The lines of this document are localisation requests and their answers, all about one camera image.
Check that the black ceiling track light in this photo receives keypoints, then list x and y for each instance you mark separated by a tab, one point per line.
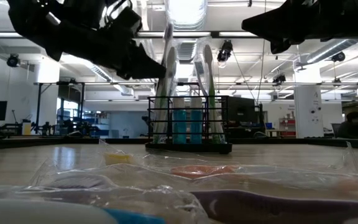
12	60
339	56
279	78
225	51

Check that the red shelf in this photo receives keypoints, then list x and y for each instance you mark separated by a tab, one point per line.
287	127

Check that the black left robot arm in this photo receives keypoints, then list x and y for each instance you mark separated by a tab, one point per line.
26	12

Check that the black cabinet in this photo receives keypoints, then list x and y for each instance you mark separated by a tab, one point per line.
244	115

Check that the silver ventilation duct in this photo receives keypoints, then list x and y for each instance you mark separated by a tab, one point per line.
185	15

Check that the white room column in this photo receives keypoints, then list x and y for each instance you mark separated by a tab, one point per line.
308	112

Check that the yellow container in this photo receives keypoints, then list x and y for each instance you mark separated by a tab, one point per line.
26	129

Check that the person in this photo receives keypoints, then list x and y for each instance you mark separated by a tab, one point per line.
351	127

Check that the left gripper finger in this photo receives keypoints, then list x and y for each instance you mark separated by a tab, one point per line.
135	56
145	73

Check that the black table rail frame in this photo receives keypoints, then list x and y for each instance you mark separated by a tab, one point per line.
42	143

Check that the black metal stand frame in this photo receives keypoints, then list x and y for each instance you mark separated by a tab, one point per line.
38	105

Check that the blue mouthwash bottle white cap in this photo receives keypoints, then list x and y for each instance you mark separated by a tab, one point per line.
196	124
179	124

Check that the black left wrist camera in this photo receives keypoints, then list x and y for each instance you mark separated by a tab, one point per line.
126	21

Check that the small black rectangular frame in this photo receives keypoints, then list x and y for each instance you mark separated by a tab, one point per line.
185	83

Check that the black overhead crossbar with lights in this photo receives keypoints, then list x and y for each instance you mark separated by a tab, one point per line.
214	34

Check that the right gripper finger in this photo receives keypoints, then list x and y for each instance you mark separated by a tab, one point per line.
270	33
278	17

